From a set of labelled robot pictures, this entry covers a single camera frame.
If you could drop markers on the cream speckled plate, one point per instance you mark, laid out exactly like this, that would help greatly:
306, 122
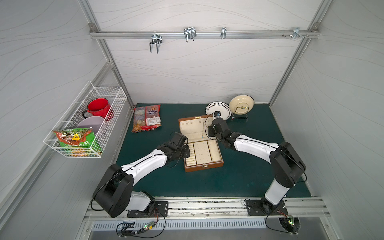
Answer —
241, 105

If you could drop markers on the aluminium horizontal rail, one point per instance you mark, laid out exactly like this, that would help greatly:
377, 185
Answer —
201, 35

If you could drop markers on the brown jewelry box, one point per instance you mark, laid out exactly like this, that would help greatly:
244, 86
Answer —
204, 151

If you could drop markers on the chrome wire plate stand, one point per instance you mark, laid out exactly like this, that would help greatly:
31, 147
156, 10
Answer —
240, 115

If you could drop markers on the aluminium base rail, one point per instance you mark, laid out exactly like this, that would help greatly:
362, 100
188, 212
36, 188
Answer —
210, 213

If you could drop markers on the white bowl diamond pattern rim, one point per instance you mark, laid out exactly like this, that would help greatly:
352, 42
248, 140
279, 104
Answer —
224, 109

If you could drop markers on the metal loop hook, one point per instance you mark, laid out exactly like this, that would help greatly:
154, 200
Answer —
190, 34

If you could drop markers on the white plate in basket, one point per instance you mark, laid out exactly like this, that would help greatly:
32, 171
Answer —
94, 122

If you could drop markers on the metal double hook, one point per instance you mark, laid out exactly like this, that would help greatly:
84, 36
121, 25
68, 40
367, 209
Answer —
156, 41

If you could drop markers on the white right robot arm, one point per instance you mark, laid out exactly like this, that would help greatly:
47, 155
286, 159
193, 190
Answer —
286, 164

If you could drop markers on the red snack bag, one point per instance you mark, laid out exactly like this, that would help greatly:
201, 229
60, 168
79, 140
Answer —
146, 118

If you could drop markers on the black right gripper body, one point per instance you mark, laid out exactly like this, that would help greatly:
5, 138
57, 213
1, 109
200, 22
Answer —
214, 128

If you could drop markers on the red enamel mug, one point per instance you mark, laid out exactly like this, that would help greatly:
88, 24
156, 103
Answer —
99, 107

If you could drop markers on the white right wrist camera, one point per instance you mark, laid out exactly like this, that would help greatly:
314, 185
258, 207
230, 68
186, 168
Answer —
216, 115

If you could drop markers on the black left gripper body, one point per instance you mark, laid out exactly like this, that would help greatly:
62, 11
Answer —
184, 148

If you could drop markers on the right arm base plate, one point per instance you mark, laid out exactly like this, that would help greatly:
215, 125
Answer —
263, 207

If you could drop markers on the white wire wall basket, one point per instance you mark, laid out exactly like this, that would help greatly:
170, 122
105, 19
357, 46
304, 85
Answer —
73, 116

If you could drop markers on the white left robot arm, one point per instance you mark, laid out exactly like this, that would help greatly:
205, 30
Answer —
115, 194

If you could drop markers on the electronics board with wires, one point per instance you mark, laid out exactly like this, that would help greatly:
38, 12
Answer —
128, 229

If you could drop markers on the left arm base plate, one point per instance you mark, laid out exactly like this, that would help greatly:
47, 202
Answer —
157, 207

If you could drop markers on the green snack bag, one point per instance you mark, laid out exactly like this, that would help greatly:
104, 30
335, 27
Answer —
78, 143

